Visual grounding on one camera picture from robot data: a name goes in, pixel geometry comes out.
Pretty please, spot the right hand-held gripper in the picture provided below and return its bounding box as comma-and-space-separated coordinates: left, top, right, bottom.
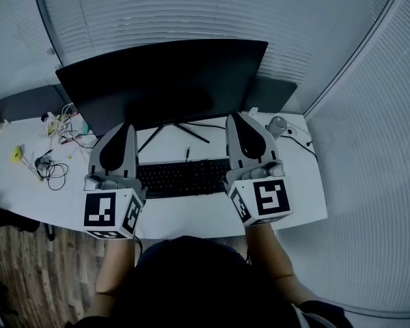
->
221, 111, 294, 228

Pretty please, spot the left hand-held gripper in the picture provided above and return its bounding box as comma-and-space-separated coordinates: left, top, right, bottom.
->
83, 122, 148, 241

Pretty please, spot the black keyboard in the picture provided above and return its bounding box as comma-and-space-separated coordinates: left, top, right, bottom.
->
136, 158, 232, 200

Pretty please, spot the person's right forearm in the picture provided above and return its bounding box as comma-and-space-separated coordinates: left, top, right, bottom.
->
243, 222, 325, 308

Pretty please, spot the person's left forearm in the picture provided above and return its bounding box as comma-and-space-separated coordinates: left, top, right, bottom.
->
87, 236, 138, 316

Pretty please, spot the dark tumbler bottle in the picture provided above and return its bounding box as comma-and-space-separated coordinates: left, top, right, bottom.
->
265, 115, 289, 140

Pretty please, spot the dark grey desk divider panel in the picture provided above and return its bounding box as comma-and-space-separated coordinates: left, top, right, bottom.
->
247, 75, 299, 115
0, 83, 72, 124

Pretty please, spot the black computer monitor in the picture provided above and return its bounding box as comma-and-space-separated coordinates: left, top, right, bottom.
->
55, 39, 270, 154

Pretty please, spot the small yellow object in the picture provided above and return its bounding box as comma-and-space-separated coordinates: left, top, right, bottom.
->
10, 144, 25, 164

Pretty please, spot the black office chair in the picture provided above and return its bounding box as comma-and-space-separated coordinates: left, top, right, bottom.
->
0, 206, 56, 243

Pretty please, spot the person's dark shirt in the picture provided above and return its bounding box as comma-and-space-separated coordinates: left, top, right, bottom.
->
64, 235, 355, 328

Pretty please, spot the long black monitor cable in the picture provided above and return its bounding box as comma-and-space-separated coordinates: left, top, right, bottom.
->
185, 121, 318, 161

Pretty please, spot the power strip with tangled cables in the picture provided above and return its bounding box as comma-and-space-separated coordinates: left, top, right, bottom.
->
40, 102, 99, 150

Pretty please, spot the coiled black cable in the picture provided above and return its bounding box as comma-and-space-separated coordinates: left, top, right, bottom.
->
33, 148, 70, 191

